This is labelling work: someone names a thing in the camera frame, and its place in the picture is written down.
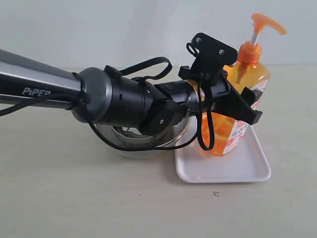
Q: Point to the white rectangular plastic tray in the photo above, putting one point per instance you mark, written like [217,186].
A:
[246,163]

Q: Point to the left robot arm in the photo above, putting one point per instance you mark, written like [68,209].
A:
[107,96]

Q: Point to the steel mesh colander basin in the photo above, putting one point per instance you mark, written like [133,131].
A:
[128,137]

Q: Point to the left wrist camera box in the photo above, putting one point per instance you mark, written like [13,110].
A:
[210,54]

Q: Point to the orange dish soap pump bottle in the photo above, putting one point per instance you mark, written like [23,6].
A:
[221,134]

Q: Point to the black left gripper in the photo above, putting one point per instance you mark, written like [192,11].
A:
[216,94]

